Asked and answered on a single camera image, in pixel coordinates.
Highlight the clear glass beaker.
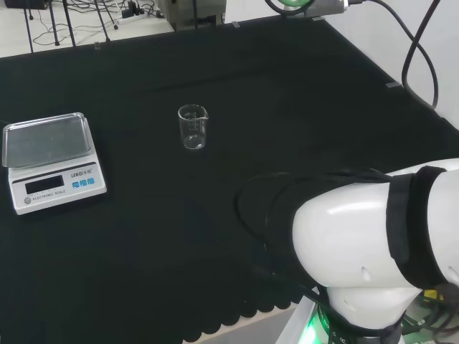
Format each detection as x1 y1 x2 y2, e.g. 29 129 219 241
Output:
177 103 209 151

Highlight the black tripod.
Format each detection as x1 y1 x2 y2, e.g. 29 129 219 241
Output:
23 0 120 54

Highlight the silver camera with green ring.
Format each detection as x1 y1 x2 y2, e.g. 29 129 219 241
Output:
264 0 350 19

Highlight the white electronic balance steel pan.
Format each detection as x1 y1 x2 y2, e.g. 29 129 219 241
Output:
1 112 108 216

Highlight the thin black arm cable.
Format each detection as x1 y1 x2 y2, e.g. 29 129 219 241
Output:
233 169 392 305

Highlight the black bench cloth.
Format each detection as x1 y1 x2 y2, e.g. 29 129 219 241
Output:
0 14 459 344

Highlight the grey metal stand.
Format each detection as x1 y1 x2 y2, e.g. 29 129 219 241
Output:
157 0 227 32

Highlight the thick black cable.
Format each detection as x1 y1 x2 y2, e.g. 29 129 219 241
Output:
345 0 444 110

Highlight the white power strip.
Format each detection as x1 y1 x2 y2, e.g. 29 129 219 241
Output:
115 12 148 24

